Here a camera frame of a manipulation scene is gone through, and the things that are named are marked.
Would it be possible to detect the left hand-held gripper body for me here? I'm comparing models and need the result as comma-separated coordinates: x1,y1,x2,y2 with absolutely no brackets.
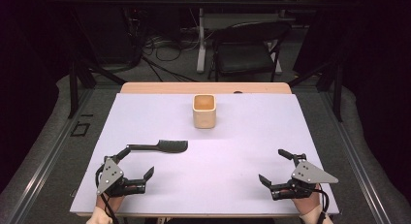
95,155,147,198

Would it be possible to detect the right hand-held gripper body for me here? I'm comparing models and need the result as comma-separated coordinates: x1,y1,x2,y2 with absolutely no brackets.
270,153,339,201

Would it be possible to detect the black spatula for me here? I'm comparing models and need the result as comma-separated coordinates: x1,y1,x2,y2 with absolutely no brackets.
127,139,189,154

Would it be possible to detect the square wooden cup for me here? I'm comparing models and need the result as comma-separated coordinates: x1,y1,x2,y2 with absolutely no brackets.
192,93,217,130

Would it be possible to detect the person's left hand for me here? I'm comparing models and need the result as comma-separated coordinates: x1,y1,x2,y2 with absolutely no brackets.
96,194,126,215

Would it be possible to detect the person's right hand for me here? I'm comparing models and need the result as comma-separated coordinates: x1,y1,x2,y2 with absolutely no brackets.
285,184,323,215

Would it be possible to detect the white table mat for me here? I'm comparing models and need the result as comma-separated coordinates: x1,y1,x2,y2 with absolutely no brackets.
69,92,340,216

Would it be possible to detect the black metal stand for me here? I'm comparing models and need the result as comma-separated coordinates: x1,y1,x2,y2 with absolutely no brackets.
65,10,128,120
286,55,344,123

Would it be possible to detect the wooden table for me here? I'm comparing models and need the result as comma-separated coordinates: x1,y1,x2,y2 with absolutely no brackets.
75,81,341,218

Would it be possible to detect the black folding chair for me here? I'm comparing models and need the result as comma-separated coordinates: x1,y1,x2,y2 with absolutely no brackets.
207,21,293,83

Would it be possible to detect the white-legged desk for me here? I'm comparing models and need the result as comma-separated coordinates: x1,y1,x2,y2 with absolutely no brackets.
177,0,326,74

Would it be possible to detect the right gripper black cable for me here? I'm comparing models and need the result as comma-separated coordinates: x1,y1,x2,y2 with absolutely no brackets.
309,187,331,224

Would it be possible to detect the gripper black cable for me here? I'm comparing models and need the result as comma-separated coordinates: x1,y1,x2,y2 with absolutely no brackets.
309,187,331,224
94,167,120,224

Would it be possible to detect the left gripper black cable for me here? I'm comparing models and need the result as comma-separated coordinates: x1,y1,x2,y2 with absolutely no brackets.
94,167,120,224

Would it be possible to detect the metal floor rail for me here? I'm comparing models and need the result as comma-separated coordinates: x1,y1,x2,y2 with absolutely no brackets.
317,87,394,224
9,87,95,224

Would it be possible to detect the tangle of floor cables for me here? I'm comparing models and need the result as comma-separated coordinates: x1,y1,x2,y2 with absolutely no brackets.
141,29,202,83

